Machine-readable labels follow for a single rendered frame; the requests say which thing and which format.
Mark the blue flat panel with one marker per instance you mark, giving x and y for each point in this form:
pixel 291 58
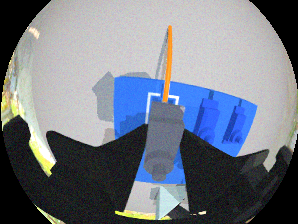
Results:
pixel 219 118

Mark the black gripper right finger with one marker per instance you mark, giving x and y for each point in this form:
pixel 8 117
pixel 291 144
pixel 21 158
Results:
pixel 209 171

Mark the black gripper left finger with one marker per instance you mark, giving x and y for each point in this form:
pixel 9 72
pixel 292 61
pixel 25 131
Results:
pixel 114 164

